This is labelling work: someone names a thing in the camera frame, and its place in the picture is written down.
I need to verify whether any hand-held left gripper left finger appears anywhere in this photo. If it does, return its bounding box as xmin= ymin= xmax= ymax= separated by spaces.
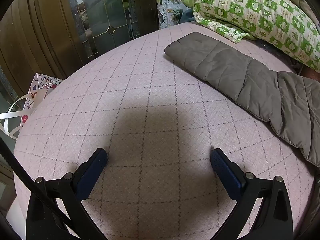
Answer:
xmin=26 ymin=148 xmax=108 ymax=240

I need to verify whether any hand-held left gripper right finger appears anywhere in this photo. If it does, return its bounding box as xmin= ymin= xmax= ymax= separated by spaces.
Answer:
xmin=210 ymin=148 xmax=293 ymax=240

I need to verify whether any grey puffer jacket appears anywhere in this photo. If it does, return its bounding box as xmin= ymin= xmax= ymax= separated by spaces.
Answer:
xmin=164 ymin=32 xmax=320 ymax=167

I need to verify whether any white printed gift bag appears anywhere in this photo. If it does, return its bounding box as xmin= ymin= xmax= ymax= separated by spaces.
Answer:
xmin=0 ymin=73 xmax=64 ymax=140

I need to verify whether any pink checked bed sheet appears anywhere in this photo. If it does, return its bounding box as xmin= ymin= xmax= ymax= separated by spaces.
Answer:
xmin=14 ymin=21 xmax=315 ymax=240

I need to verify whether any wooden wardrobe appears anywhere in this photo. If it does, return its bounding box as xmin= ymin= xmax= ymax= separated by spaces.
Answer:
xmin=0 ymin=0 xmax=160 ymax=120

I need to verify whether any teal cloth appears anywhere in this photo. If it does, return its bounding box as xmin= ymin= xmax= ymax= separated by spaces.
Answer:
xmin=179 ymin=9 xmax=198 ymax=25

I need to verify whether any leaded glass door panel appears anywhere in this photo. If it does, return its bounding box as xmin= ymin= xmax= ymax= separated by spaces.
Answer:
xmin=66 ymin=0 xmax=140 ymax=55

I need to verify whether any green checked pillow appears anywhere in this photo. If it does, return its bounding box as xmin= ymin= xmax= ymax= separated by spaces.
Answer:
xmin=182 ymin=0 xmax=320 ymax=71

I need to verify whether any floral patterned panel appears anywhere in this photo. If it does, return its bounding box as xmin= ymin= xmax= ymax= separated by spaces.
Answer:
xmin=154 ymin=0 xmax=195 ymax=30

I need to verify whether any black cable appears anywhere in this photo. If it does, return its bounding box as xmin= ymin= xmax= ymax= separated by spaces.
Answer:
xmin=0 ymin=140 xmax=73 ymax=228

